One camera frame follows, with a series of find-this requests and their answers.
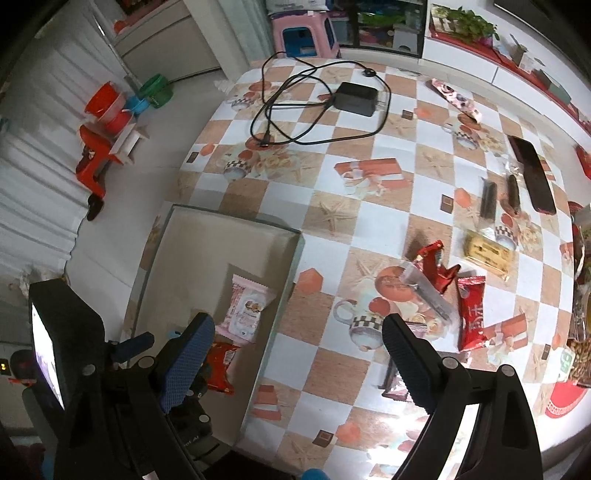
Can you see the white low sideboard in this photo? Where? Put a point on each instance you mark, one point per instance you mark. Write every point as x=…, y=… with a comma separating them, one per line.
x=461, y=60

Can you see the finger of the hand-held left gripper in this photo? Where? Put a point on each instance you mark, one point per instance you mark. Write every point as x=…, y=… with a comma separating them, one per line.
x=136, y=345
x=201, y=392

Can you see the red plastic bucket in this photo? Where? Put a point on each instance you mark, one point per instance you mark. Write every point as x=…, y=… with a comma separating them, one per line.
x=104, y=101

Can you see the pink plastic stool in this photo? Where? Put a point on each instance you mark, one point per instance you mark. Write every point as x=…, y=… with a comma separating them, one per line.
x=288, y=25

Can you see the pile of assorted packets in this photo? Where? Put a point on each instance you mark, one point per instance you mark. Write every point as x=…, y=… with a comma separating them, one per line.
x=581, y=249

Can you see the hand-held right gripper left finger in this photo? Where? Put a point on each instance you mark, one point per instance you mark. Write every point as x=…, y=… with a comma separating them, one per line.
x=184, y=369

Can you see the blue plastic cup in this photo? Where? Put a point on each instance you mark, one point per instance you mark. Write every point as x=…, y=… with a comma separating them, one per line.
x=138, y=105

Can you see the yellow snack packet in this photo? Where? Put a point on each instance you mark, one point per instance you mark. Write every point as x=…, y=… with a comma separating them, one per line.
x=489, y=251

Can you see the clear bag of peanuts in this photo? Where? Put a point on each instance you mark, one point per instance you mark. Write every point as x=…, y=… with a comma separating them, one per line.
x=582, y=355

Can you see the small cardboard box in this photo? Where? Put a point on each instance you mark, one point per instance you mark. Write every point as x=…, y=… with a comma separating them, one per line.
x=521, y=55

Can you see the grey cardboard box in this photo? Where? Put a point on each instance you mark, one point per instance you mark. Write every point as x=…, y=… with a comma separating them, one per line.
x=198, y=258

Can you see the red plastic stand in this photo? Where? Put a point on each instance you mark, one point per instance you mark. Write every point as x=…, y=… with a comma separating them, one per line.
x=92, y=161

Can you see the red packet with white print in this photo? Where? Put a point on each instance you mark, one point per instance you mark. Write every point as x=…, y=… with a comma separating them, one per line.
x=473, y=314

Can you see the white cabinet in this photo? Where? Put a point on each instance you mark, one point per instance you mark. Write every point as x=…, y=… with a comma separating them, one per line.
x=166, y=41

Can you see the dark brown snack bar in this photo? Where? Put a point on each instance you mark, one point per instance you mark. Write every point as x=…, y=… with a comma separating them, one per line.
x=487, y=201

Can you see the green potted plant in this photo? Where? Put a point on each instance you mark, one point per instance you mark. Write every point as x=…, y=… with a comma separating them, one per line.
x=466, y=21

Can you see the red round mat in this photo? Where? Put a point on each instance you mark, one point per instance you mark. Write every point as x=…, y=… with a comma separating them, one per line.
x=565, y=399

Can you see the green wet wipes pack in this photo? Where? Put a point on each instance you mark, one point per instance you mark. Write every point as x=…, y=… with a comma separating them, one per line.
x=565, y=364

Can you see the checkered printed tablecloth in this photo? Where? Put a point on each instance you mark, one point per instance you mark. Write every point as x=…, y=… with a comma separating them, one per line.
x=323, y=184

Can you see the dark red phone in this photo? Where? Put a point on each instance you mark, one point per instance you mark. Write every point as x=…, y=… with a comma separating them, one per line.
x=533, y=175

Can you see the red snack packet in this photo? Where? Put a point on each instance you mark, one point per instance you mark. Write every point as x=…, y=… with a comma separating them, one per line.
x=449, y=279
x=224, y=364
x=429, y=258

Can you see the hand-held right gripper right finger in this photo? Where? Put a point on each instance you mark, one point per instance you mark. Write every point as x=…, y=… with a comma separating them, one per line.
x=408, y=364

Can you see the pink printed packet strip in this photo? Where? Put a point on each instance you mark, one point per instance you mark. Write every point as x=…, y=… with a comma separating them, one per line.
x=455, y=96

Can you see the white wooden frame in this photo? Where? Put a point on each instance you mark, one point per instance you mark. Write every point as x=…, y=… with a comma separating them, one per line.
x=129, y=138

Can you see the clear stick packet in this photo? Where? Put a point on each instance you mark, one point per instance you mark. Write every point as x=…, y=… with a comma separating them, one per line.
x=422, y=288

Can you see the white curtain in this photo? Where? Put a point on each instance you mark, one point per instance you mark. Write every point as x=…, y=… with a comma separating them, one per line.
x=37, y=161

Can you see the pink snack packet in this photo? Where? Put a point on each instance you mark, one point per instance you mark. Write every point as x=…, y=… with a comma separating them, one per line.
x=244, y=307

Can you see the green box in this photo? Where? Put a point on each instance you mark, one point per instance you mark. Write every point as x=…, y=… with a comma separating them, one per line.
x=556, y=87

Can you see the red plastic basin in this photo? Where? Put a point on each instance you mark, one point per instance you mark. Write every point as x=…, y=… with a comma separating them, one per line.
x=117, y=121

